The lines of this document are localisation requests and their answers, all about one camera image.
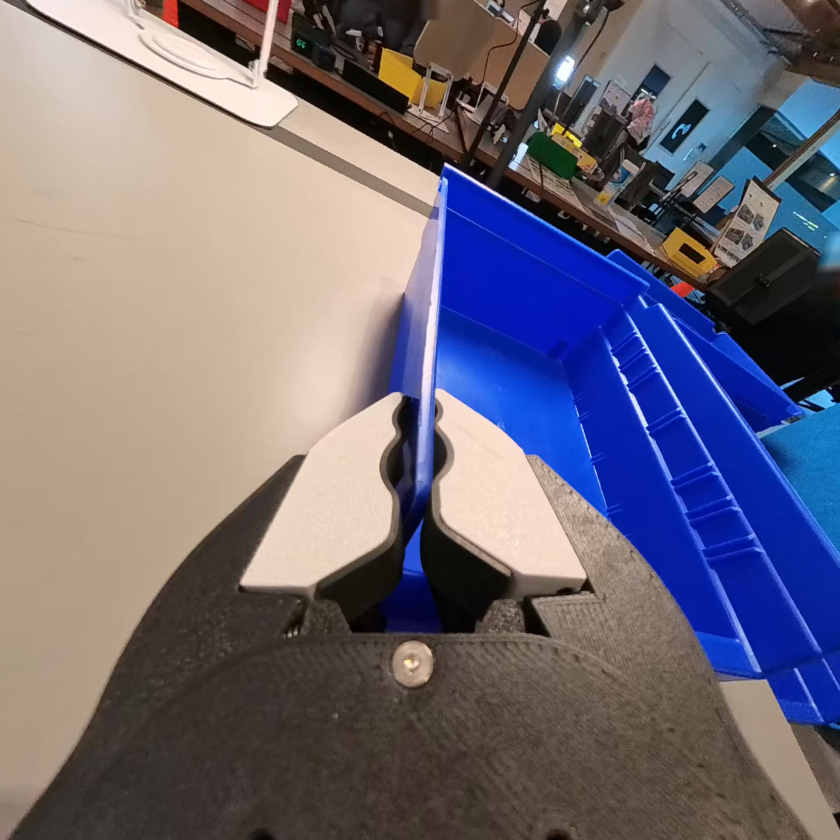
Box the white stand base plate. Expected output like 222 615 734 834
26 0 299 129

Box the grey metal column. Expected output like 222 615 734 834
484 0 573 190

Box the yellow hollow box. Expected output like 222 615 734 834
659 226 721 277

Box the black computer monitor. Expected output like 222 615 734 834
705 227 823 327

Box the standing poster banner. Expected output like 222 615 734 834
713 177 783 266

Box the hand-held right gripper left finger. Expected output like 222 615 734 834
238 391 411 623

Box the green flat box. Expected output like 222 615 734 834
526 131 580 180

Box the teal panel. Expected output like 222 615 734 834
760 413 840 529

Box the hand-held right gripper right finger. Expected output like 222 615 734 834
420 388 589 624

